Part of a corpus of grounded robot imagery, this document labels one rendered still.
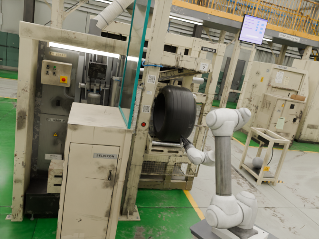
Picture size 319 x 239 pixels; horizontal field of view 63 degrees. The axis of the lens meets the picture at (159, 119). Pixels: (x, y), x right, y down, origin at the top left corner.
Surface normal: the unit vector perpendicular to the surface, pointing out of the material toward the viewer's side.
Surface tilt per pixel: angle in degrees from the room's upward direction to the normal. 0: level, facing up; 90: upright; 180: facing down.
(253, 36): 90
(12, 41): 90
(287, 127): 90
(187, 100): 48
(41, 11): 90
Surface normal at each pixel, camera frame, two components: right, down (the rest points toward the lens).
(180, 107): 0.31, -0.17
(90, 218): 0.25, 0.29
